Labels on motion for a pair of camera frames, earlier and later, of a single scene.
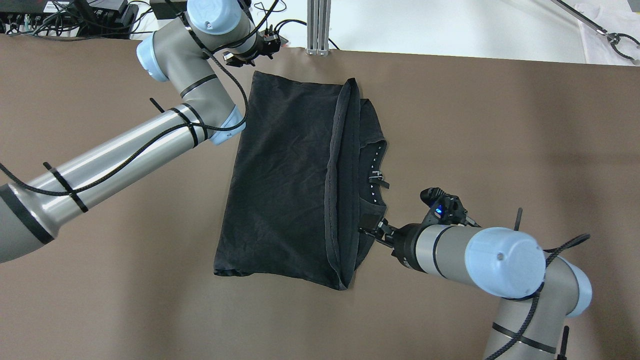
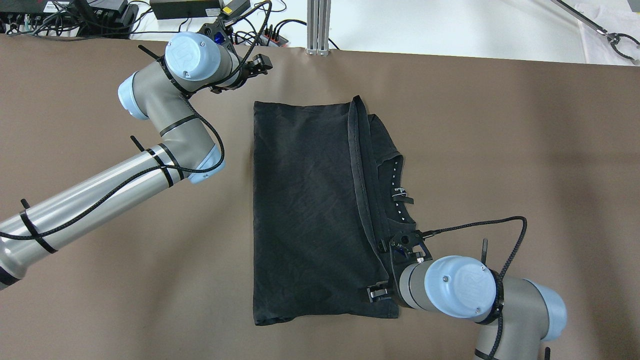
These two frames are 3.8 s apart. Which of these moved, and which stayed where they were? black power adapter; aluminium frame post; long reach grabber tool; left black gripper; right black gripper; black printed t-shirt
Moved: left black gripper; right black gripper; black printed t-shirt
Stayed: black power adapter; aluminium frame post; long reach grabber tool
